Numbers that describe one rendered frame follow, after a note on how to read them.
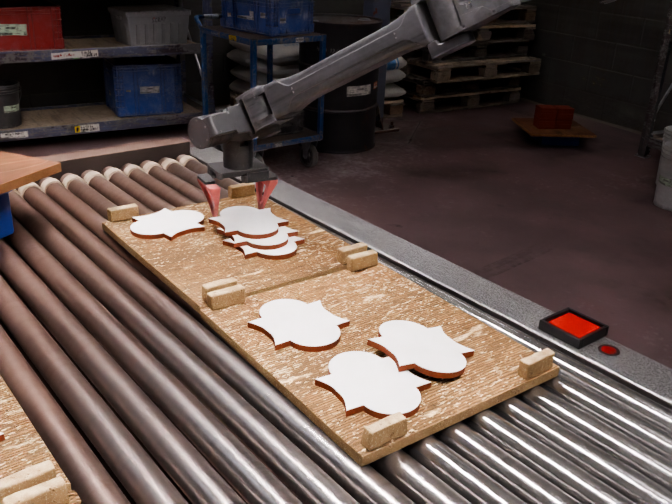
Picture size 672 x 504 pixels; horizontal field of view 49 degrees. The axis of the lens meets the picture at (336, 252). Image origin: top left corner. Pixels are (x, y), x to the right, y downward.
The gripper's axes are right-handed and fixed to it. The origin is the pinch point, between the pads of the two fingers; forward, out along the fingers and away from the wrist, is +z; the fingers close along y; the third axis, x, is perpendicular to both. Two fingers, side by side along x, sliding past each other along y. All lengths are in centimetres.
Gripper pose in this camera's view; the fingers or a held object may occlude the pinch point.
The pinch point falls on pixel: (238, 210)
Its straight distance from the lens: 145.2
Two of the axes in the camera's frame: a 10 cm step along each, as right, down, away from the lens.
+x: -5.1, -3.9, 7.7
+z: -0.6, 9.1, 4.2
